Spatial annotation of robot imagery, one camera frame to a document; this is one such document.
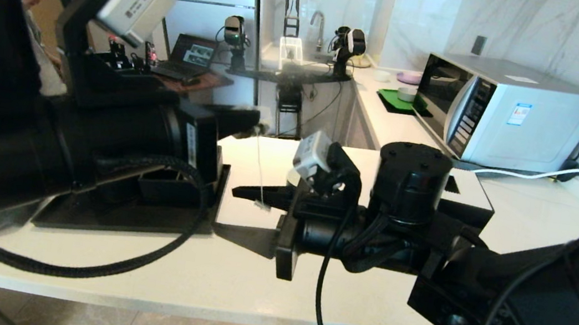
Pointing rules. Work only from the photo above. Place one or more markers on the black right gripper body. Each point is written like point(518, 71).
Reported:
point(325, 234)

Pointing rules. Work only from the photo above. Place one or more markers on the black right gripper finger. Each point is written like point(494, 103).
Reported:
point(268, 196)
point(251, 240)

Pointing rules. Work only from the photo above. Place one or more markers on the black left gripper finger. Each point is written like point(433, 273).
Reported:
point(240, 114)
point(235, 130)

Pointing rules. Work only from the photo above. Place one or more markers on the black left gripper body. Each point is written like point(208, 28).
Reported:
point(202, 145)

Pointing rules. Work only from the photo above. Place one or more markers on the black tea organizer box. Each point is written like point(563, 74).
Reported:
point(168, 191)

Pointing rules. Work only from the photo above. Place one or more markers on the black mug white inside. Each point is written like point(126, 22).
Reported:
point(293, 177)

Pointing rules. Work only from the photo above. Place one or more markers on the brown wooden desk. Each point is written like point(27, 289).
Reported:
point(207, 83)

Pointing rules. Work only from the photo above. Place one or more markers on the black teleoperation rig stand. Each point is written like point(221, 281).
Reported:
point(289, 100)

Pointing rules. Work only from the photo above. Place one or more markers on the black laptop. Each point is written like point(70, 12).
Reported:
point(194, 55)

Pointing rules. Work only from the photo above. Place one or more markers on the white translucent basket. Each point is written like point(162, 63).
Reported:
point(292, 46)

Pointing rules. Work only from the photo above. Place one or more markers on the black rectangular serving tray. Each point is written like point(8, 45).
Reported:
point(158, 223)

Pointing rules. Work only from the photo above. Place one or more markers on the chrome kitchen faucet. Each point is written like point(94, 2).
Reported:
point(320, 37)

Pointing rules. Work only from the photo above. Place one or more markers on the small white cup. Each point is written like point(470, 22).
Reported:
point(381, 77)

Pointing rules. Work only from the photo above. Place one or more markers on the green and black tray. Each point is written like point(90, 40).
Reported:
point(391, 100)

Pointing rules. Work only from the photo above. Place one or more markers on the black tissue box white lid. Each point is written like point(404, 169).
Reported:
point(472, 195)

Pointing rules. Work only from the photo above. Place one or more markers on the small grey bowl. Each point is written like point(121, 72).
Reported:
point(406, 95)

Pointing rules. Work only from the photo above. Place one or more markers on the purple plate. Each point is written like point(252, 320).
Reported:
point(408, 78)

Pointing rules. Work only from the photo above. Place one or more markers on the silver microwave oven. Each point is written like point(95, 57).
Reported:
point(529, 126)

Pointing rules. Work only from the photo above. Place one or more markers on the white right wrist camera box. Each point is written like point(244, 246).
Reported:
point(313, 151)

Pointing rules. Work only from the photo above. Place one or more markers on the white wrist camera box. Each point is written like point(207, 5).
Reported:
point(137, 2)
point(313, 151)

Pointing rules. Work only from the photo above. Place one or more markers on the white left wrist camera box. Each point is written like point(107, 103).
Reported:
point(137, 2)

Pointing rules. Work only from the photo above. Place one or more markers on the black wall socket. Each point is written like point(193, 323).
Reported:
point(478, 46)

